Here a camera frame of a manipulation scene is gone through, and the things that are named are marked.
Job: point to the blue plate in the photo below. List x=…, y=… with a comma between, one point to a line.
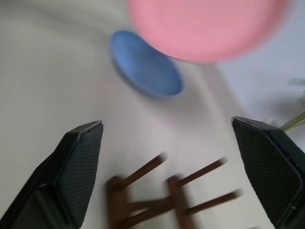
x=145, y=66

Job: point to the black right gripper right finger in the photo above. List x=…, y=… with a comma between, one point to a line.
x=269, y=171

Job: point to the yellow-green strip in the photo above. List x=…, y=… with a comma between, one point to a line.
x=294, y=122

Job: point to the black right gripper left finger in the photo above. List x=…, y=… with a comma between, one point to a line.
x=71, y=171

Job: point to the pink plate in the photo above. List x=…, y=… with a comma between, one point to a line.
x=202, y=28

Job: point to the brown wooden dish rack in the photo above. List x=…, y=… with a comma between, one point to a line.
x=152, y=198

